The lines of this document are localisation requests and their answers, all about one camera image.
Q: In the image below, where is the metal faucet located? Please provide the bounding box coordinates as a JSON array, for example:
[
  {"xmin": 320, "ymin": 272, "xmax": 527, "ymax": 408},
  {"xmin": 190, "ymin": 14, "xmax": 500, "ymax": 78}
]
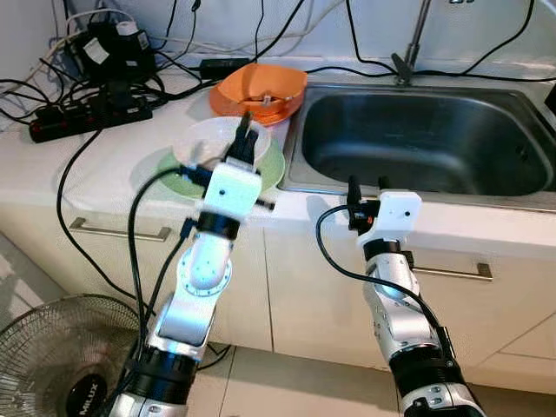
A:
[{"xmin": 391, "ymin": 0, "xmax": 433, "ymax": 85}]

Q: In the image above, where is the grey floor fan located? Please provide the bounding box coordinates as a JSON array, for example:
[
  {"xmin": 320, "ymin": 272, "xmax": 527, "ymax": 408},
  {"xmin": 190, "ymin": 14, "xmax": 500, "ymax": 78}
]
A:
[{"xmin": 0, "ymin": 294, "xmax": 144, "ymax": 417}]

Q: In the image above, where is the white bowl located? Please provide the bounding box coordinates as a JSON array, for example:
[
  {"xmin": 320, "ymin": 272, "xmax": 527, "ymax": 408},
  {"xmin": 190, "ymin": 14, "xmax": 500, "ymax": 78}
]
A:
[{"xmin": 172, "ymin": 117, "xmax": 272, "ymax": 172}]

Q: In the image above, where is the metal drawer handle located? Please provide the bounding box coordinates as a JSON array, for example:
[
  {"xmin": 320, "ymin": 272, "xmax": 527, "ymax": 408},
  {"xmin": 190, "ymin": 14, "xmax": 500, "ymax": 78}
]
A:
[
  {"xmin": 69, "ymin": 217, "xmax": 173, "ymax": 242},
  {"xmin": 408, "ymin": 261, "xmax": 494, "ymax": 281}
]

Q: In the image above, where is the orange plastic bowl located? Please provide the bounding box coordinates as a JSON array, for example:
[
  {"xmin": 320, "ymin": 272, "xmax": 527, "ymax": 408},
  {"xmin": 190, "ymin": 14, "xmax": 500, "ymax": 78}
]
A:
[{"xmin": 208, "ymin": 63, "xmax": 308, "ymax": 118}]

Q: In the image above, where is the black power strip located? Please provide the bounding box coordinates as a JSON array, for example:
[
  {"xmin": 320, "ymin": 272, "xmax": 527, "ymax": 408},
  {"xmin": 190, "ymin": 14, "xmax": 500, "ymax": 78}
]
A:
[{"xmin": 29, "ymin": 91, "xmax": 156, "ymax": 142}]

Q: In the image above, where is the black charger with labels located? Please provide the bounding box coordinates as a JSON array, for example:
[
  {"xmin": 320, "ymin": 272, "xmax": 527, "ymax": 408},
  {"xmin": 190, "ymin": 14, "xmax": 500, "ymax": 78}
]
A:
[{"xmin": 69, "ymin": 19, "xmax": 157, "ymax": 83}]

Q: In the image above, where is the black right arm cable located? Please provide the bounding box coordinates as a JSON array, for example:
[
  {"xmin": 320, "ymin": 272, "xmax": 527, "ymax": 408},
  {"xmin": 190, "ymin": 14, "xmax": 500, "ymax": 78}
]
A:
[{"xmin": 314, "ymin": 204, "xmax": 457, "ymax": 357}]

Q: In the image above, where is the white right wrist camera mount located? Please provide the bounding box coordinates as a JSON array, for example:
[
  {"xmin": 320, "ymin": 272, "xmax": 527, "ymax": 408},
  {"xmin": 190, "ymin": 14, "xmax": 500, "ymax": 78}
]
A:
[{"xmin": 361, "ymin": 191, "xmax": 424, "ymax": 248}]

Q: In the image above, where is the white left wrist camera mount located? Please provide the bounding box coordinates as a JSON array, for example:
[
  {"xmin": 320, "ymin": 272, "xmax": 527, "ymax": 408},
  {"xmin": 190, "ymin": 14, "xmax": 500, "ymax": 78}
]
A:
[{"xmin": 202, "ymin": 161, "xmax": 263, "ymax": 222}]

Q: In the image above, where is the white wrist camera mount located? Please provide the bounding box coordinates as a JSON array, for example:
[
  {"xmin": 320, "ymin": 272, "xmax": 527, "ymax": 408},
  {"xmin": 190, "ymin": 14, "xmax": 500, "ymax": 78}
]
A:
[
  {"xmin": 202, "ymin": 161, "xmax": 263, "ymax": 222},
  {"xmin": 361, "ymin": 191, "xmax": 424, "ymax": 248}
]

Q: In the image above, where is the light green plate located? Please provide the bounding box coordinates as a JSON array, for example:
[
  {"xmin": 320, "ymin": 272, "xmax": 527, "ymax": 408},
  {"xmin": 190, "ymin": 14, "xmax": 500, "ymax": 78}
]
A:
[{"xmin": 156, "ymin": 139, "xmax": 286, "ymax": 201}]

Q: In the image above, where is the stainless steel sink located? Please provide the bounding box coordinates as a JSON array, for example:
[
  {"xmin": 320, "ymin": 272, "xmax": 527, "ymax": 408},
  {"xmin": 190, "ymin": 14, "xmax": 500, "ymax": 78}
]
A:
[{"xmin": 282, "ymin": 80, "xmax": 556, "ymax": 209}]

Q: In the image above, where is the black hanging power cable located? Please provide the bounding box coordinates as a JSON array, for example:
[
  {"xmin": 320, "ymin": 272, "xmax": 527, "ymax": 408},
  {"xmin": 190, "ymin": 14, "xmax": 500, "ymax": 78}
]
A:
[{"xmin": 56, "ymin": 126, "xmax": 140, "ymax": 301}]

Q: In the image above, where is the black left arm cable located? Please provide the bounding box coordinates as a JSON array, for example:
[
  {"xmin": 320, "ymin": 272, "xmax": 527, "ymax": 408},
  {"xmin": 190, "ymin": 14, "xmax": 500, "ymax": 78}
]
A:
[{"xmin": 126, "ymin": 165, "xmax": 214, "ymax": 348}]

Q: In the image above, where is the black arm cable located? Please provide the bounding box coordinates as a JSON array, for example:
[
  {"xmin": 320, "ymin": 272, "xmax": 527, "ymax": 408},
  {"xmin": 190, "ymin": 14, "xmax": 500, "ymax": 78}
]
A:
[
  {"xmin": 126, "ymin": 165, "xmax": 214, "ymax": 348},
  {"xmin": 314, "ymin": 204, "xmax": 457, "ymax": 357}
]

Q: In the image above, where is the white kitchen base cabinet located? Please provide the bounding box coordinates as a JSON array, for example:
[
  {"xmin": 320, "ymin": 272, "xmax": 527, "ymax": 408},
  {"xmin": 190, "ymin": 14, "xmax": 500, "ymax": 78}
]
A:
[{"xmin": 0, "ymin": 187, "xmax": 556, "ymax": 396}]

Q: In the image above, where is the small black adapter brick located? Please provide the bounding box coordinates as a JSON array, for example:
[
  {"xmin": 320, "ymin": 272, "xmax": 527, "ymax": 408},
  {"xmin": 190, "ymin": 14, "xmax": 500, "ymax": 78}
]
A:
[{"xmin": 200, "ymin": 56, "xmax": 253, "ymax": 75}]

